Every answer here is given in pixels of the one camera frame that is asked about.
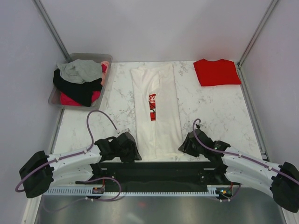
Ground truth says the white printed t-shirt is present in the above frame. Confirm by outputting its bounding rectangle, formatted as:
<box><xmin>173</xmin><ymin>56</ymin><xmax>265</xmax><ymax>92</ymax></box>
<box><xmin>131</xmin><ymin>63</ymin><xmax>183</xmax><ymax>161</ymax></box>

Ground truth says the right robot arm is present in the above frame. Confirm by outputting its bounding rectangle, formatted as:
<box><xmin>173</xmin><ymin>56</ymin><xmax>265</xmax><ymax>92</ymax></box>
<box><xmin>179</xmin><ymin>129</ymin><xmax>299</xmax><ymax>213</ymax></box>

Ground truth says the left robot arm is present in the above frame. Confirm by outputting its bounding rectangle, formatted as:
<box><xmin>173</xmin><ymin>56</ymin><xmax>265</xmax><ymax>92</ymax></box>
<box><xmin>19</xmin><ymin>132</ymin><xmax>142</xmax><ymax>198</ymax></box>

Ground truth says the black t-shirt in bin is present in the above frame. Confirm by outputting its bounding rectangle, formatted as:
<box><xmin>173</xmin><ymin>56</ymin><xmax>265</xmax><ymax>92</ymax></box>
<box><xmin>53</xmin><ymin>69</ymin><xmax>103</xmax><ymax>107</ymax></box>

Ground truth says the magenta t-shirt in bin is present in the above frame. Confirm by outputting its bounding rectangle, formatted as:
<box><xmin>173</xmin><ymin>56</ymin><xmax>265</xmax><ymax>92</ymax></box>
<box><xmin>60</xmin><ymin>91</ymin><xmax>100</xmax><ymax>106</ymax></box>

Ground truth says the grey plastic bin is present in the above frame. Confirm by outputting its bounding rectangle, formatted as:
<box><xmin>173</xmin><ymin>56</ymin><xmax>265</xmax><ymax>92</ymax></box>
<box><xmin>48</xmin><ymin>53</ymin><xmax>113</xmax><ymax>111</ymax></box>

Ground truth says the folded red t-shirt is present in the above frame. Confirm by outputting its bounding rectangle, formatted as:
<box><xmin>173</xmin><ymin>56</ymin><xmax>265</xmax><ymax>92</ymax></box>
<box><xmin>193</xmin><ymin>59</ymin><xmax>241</xmax><ymax>87</ymax></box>

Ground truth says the pink t-shirt in bin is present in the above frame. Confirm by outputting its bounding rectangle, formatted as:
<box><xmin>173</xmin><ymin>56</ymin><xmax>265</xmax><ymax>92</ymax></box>
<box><xmin>100</xmin><ymin>61</ymin><xmax>110</xmax><ymax>86</ymax></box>

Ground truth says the grey t-shirt in bin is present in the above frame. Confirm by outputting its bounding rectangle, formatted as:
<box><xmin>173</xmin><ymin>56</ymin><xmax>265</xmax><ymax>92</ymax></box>
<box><xmin>57</xmin><ymin>59</ymin><xmax>103</xmax><ymax>84</ymax></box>

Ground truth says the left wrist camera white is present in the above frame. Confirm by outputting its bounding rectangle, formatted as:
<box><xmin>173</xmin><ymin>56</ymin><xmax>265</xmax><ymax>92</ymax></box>
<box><xmin>116</xmin><ymin>128</ymin><xmax>130</xmax><ymax>135</ymax></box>

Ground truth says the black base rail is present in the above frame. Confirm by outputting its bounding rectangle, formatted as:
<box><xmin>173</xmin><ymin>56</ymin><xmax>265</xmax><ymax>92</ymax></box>
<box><xmin>87</xmin><ymin>161</ymin><xmax>231</xmax><ymax>191</ymax></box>

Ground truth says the white slotted cable duct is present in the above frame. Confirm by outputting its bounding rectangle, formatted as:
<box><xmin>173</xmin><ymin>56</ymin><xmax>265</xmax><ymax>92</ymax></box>
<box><xmin>44</xmin><ymin>185</ymin><xmax>219</xmax><ymax>197</ymax></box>

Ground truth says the aluminium front frame rail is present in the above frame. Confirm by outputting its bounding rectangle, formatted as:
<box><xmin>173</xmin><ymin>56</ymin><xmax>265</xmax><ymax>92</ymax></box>
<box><xmin>21</xmin><ymin>197</ymin><xmax>41</xmax><ymax>224</ymax></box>

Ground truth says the left aluminium corner post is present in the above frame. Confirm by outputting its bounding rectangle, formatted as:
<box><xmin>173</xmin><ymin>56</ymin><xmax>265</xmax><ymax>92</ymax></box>
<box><xmin>32</xmin><ymin>0</ymin><xmax>71</xmax><ymax>61</ymax></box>

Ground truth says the aluminium corner post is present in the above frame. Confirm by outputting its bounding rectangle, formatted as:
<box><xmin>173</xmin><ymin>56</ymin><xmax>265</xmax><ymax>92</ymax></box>
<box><xmin>235</xmin><ymin>0</ymin><xmax>280</xmax><ymax>68</ymax></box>
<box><xmin>32</xmin><ymin>0</ymin><xmax>71</xmax><ymax>61</ymax></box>

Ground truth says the right aluminium corner post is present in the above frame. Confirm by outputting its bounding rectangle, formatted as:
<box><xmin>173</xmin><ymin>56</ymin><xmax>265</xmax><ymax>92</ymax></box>
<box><xmin>235</xmin><ymin>0</ymin><xmax>280</xmax><ymax>68</ymax></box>

